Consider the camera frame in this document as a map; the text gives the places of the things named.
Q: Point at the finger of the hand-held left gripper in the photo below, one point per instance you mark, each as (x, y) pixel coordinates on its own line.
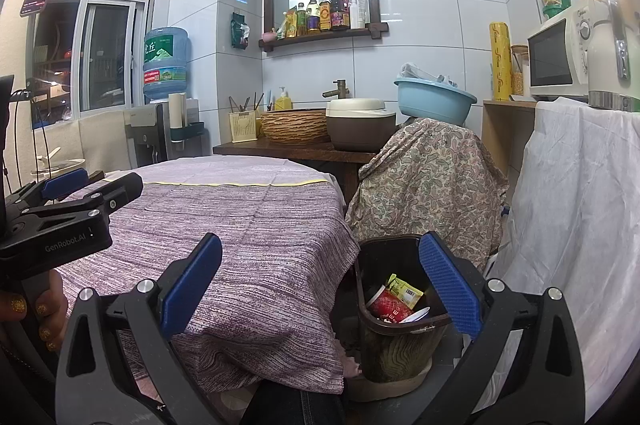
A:
(65, 184)
(100, 197)

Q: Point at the green and yellow packet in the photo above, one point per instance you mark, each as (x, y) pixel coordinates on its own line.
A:
(405, 289)

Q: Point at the brown and cream rice cooker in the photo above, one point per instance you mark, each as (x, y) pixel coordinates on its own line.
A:
(360, 127)

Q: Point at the glass jar with wooden lid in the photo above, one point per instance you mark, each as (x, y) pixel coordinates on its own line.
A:
(520, 75)

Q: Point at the green packet on wall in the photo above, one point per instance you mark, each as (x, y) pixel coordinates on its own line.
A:
(239, 30)

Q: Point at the bottle with orange label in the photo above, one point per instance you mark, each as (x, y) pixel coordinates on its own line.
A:
(325, 16)

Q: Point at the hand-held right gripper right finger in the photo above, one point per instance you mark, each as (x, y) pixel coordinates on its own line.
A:
(447, 285)

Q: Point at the purple woven tablecloth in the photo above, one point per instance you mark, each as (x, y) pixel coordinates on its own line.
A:
(240, 245)

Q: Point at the yellow wrap box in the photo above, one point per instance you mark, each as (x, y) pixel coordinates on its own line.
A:
(500, 60)

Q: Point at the dark green cup holder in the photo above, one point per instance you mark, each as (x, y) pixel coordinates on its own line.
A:
(192, 131)

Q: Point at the beige cloth cover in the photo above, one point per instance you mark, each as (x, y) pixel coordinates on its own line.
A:
(105, 140)

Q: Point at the cream pot with lid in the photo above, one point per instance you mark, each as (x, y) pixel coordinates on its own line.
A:
(60, 165)

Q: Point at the blue water jug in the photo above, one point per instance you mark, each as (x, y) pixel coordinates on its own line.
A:
(166, 65)

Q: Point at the dark brown bin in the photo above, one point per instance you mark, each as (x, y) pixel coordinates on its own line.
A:
(400, 350)

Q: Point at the sliding window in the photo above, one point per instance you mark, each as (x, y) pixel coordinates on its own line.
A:
(100, 55)

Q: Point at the dark wooden counter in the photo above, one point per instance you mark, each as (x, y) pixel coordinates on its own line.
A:
(260, 150)

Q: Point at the red canister with white lid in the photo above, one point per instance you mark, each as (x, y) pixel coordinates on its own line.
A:
(387, 305)

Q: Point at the white electric kettle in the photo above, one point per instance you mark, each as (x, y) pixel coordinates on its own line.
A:
(612, 55)

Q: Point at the bronze faucet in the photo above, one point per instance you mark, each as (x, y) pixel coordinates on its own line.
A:
(342, 89)

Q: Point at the yellow soap dispenser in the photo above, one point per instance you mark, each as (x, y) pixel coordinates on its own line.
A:
(283, 101)

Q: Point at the paisley patterned cloth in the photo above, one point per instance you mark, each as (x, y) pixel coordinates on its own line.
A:
(430, 185)

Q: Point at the pink teapot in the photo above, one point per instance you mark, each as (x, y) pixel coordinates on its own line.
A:
(270, 35)

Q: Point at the grey cloth in basin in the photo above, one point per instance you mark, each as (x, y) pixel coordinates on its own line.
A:
(420, 72)

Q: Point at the person's jeans leg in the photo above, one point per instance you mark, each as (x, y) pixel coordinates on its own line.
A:
(300, 405)

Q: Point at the white cloth with yellow trim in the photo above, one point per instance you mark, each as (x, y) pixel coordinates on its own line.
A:
(225, 172)

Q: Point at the light wooden shelf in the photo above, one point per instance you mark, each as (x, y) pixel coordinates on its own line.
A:
(505, 140)

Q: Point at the person's left hand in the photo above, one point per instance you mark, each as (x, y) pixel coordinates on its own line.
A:
(47, 305)

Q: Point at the woven basket basin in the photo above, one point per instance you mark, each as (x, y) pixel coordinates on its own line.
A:
(292, 127)

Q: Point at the white microwave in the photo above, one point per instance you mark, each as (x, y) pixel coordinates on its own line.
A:
(550, 60)

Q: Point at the water dispenser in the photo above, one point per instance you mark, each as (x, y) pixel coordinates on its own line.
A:
(145, 135)

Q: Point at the yellow pouch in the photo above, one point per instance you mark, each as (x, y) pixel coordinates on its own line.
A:
(287, 24)

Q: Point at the white bottle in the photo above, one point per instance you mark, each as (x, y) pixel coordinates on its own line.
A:
(357, 15)

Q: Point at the beige chopstick holder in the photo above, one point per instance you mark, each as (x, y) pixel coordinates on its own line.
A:
(242, 127)

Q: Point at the yellow oil bottle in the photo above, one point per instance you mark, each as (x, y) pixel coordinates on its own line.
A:
(313, 19)

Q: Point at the dark sauce bottle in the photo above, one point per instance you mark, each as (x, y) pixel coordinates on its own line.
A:
(340, 14)

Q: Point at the stack of paper cups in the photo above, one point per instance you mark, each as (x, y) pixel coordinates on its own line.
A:
(176, 110)

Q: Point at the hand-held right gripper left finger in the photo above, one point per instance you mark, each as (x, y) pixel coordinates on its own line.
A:
(192, 285)

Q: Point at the light blue basin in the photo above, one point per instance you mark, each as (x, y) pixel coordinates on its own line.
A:
(432, 102)

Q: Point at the green bottle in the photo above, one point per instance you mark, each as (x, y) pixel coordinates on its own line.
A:
(301, 22)

